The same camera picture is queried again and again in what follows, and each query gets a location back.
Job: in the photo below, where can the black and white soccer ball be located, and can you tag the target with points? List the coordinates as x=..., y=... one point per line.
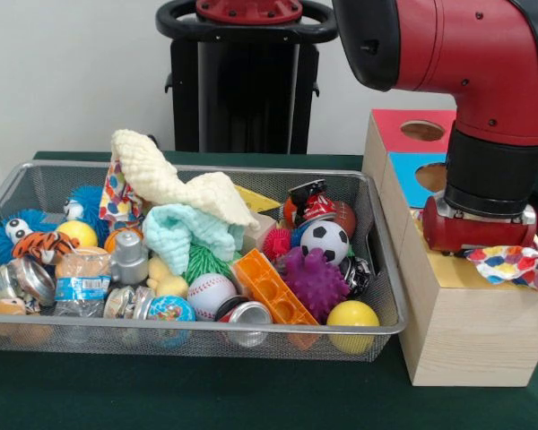
x=325, y=242

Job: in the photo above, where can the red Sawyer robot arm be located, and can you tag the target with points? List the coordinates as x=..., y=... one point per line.
x=453, y=45

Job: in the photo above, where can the dotted paper napkin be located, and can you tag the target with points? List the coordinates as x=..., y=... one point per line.
x=116, y=197
x=511, y=264

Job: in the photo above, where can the cream knitted cloth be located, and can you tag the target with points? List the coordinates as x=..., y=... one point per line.
x=152, y=170

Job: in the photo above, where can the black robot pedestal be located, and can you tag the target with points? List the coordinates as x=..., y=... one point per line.
x=251, y=89

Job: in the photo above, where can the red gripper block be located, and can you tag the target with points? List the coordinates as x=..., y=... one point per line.
x=479, y=233

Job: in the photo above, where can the white baseball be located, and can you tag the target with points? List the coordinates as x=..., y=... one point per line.
x=210, y=295

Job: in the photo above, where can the wooden three-hole sorting box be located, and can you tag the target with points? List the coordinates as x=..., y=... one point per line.
x=475, y=336

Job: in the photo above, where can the orange plastic building block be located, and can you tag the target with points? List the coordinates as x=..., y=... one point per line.
x=269, y=286

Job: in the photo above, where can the mint green cloth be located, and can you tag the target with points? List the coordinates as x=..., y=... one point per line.
x=179, y=237

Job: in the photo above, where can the purple spiky ball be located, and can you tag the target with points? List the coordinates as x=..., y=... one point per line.
x=316, y=282

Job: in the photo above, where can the dark green tablecloth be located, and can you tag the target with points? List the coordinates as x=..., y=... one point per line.
x=206, y=394

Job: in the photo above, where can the brown toy football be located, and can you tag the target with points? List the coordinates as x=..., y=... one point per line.
x=347, y=219

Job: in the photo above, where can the silver mesh bin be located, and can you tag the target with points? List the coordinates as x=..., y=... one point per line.
x=27, y=342

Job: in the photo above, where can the orange striped tiger plush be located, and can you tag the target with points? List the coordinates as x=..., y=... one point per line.
x=45, y=244

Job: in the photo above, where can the smooth yellow ball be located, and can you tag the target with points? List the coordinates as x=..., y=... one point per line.
x=352, y=315

